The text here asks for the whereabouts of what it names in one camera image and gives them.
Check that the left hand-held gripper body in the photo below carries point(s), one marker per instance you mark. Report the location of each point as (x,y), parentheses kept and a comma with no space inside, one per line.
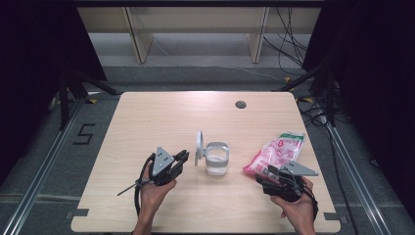
(161,163)

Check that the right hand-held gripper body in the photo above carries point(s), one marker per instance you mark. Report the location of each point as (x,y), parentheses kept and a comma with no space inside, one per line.
(287,182)

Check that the aluminium floor rail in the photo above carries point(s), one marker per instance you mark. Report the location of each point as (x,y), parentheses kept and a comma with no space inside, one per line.
(39,173)
(355,176)

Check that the person's left hand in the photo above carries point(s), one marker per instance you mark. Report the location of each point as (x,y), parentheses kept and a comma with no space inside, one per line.
(156,194)

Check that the pink and white plastic bag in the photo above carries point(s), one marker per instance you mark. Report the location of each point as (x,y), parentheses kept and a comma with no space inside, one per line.
(277,151)

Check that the black curtain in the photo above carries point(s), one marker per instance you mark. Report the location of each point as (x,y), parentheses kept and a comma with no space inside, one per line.
(36,65)
(375,81)

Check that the black metal stand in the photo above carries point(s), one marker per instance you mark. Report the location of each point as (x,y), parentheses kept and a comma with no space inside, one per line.
(70,94)
(321,84)

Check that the clear plastic cup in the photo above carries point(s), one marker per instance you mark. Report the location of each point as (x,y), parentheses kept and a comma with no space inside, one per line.
(216,160)

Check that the person's right hand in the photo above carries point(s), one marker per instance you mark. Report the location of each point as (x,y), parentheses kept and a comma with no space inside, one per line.
(298,209)

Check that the light wooden desk frame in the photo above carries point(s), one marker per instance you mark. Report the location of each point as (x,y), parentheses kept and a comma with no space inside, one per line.
(195,23)

